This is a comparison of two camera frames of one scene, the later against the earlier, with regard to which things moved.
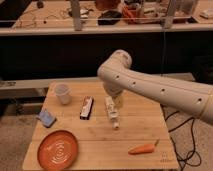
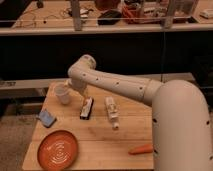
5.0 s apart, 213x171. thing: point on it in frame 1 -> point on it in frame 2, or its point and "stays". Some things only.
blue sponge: [46, 118] stays
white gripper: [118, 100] -> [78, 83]
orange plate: [58, 150] stays
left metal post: [76, 15] stays
